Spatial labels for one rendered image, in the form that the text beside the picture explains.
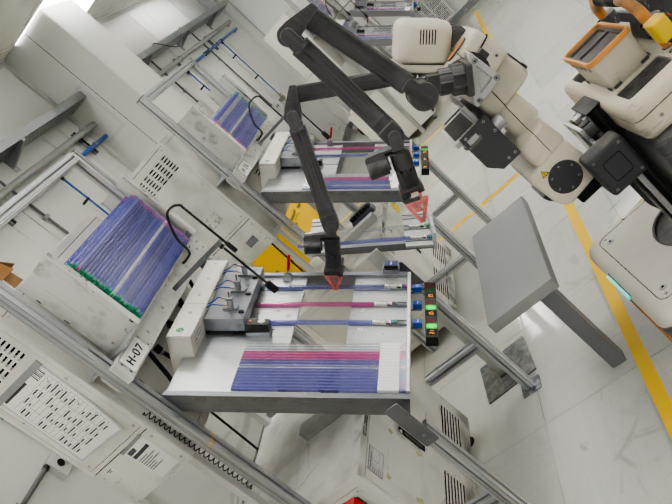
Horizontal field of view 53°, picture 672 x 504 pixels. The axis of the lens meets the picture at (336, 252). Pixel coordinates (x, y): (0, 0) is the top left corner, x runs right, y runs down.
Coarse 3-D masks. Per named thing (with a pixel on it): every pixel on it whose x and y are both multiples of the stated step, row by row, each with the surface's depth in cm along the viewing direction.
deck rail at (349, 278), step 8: (296, 272) 253; (304, 272) 253; (312, 272) 253; (320, 272) 252; (344, 272) 251; (352, 272) 251; (360, 272) 250; (368, 272) 250; (376, 272) 249; (400, 272) 248; (312, 280) 252; (320, 280) 252; (336, 280) 251; (344, 280) 251; (352, 280) 250
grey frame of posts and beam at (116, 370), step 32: (192, 256) 245; (0, 288) 180; (32, 320) 182; (160, 320) 211; (448, 320) 257; (96, 352) 189; (128, 384) 190; (160, 416) 194; (224, 448) 200; (448, 448) 189; (480, 480) 194
